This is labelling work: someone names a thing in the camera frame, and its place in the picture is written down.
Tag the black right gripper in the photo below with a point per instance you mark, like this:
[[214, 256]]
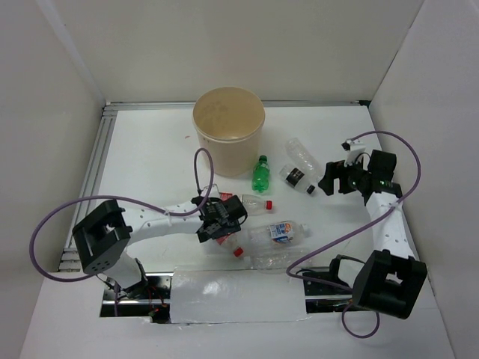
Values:
[[334, 170]]

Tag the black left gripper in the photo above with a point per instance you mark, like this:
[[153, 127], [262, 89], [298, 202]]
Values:
[[227, 227]]

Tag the short red label bottle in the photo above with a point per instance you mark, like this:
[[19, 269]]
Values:
[[231, 243]]

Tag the clear bottle black label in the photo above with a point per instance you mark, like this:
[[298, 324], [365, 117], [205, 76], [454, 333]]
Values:
[[296, 179]]

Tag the long red label bottle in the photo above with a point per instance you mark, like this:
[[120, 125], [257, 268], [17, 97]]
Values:
[[256, 205]]

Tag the clear bottle white cap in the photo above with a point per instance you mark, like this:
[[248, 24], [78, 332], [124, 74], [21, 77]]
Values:
[[303, 159]]

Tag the clear bottle blue label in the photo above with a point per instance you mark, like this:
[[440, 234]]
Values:
[[278, 235]]

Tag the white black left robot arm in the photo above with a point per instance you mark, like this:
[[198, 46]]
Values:
[[102, 237]]

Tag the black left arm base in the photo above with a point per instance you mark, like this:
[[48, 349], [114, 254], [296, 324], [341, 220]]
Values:
[[151, 300]]

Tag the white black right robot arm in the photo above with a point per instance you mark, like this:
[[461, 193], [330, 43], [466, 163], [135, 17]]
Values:
[[391, 279]]

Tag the beige plastic bin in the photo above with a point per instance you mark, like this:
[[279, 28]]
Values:
[[229, 121]]

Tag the green plastic bottle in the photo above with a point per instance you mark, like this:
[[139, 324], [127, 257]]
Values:
[[260, 175]]

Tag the crushed clear bottle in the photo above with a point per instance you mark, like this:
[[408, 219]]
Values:
[[275, 261]]

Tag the white foil cover sheet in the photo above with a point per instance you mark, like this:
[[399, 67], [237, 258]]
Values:
[[235, 296]]

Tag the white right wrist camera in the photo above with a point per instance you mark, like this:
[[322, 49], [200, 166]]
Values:
[[355, 149]]

